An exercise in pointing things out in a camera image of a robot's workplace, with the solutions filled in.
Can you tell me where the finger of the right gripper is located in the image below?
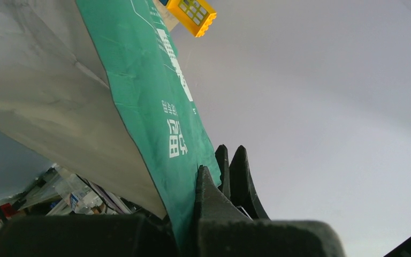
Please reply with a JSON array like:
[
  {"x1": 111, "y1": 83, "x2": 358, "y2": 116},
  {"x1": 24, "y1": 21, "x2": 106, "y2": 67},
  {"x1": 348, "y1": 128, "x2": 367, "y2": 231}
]
[
  {"x1": 230, "y1": 145, "x2": 270, "y2": 220},
  {"x1": 215, "y1": 145, "x2": 231, "y2": 200}
]

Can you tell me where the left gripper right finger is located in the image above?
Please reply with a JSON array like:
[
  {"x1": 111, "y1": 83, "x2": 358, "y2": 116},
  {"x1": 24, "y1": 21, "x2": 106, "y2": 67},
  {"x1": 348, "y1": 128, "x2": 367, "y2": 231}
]
[{"x1": 194, "y1": 166, "x2": 346, "y2": 256}]

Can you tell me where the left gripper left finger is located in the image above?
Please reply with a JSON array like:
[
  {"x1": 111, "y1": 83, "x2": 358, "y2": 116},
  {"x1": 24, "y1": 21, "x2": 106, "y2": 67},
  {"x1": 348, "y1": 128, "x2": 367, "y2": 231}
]
[{"x1": 0, "y1": 214, "x2": 179, "y2": 257}]

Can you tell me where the green dog food bag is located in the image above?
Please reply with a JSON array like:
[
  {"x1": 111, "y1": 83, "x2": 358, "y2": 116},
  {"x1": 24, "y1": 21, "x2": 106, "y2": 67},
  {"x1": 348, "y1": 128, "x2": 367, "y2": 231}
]
[{"x1": 0, "y1": 1, "x2": 220, "y2": 248}]

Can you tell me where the toy brick block stack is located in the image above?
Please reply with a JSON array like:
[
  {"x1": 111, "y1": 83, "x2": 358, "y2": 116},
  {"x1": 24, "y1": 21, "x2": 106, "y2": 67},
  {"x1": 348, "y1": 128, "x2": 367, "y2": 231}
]
[{"x1": 159, "y1": 0, "x2": 217, "y2": 37}]

